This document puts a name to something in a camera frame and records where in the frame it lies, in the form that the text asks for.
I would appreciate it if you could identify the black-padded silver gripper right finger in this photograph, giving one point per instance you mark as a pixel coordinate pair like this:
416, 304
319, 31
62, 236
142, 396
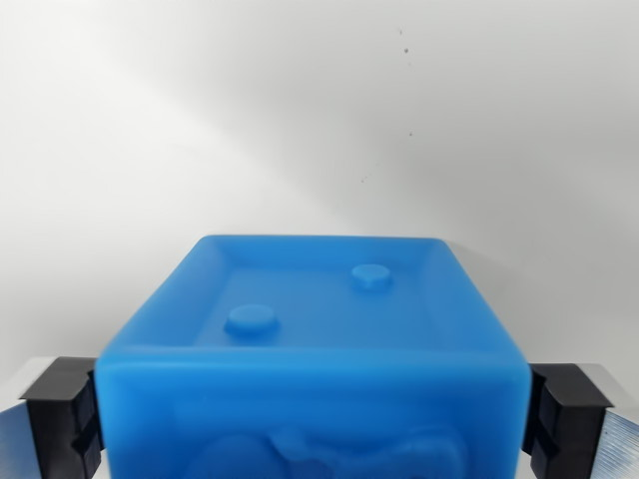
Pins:
574, 424

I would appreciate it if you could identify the blue embossed cube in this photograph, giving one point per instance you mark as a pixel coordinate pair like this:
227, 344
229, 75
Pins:
309, 399

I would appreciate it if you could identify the black-padded silver gripper left finger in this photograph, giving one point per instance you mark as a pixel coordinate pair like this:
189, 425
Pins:
55, 419

